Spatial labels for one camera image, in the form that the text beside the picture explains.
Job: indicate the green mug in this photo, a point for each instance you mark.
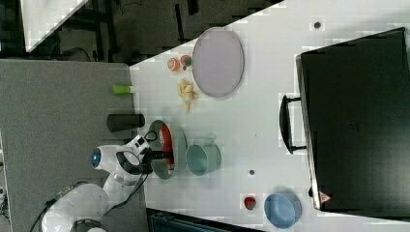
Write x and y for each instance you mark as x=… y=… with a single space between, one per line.
x=203 y=158

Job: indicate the green oval strainer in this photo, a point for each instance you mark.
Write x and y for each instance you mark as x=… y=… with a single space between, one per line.
x=179 y=150

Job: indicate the peeled banana toy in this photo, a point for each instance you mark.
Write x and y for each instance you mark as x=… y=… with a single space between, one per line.
x=186 y=93

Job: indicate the black cylinder upper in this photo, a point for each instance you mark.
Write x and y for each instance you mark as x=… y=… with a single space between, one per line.
x=123 y=122

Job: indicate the purple round plate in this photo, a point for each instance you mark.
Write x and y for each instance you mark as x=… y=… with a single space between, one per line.
x=217 y=62

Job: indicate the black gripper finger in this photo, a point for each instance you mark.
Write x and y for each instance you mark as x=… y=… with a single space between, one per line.
x=158 y=155

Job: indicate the black toaster oven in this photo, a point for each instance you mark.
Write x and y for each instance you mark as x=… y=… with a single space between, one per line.
x=355 y=100

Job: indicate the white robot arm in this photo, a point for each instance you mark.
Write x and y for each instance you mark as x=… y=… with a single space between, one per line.
x=81 y=207

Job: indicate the red strawberry toy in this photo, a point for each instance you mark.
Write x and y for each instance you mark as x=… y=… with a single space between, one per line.
x=185 y=61

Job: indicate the orange slice toy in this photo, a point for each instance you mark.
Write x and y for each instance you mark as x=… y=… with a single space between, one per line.
x=174 y=64

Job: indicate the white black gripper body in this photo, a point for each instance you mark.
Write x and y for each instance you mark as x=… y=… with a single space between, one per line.
x=140 y=148

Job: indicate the green marker object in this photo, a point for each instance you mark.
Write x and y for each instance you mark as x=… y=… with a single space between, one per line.
x=121 y=89

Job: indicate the red ketchup bottle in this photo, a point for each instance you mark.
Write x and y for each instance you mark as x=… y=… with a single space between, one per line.
x=167 y=148

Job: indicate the blue bowl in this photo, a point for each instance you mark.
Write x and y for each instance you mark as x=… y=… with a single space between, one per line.
x=283 y=209

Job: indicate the small red pepper toy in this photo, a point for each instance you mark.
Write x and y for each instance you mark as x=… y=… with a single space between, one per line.
x=250 y=202

